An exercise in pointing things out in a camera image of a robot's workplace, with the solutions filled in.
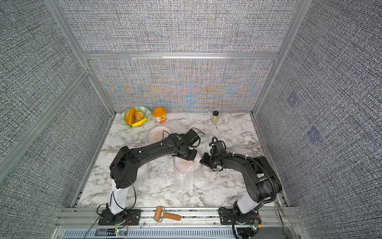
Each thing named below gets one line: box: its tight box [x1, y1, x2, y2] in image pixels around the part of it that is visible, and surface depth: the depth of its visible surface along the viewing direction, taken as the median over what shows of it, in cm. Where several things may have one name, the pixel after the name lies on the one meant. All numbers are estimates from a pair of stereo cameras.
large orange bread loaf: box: [124, 107, 136, 126], surface depth 108 cm
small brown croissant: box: [134, 109, 144, 121], surface depth 112 cm
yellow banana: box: [131, 117, 148, 127], surface depth 109 cm
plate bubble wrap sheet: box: [143, 121, 184, 144], surface depth 108 cm
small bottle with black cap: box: [211, 110, 220, 125], surface depth 109 cm
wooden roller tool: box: [153, 205, 182, 223], surface depth 75 cm
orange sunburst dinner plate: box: [174, 153, 201, 173], surface depth 87 cm
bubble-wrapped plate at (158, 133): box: [147, 125, 172, 144], surface depth 108 cm
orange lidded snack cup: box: [152, 106, 167, 124], surface depth 109 cm
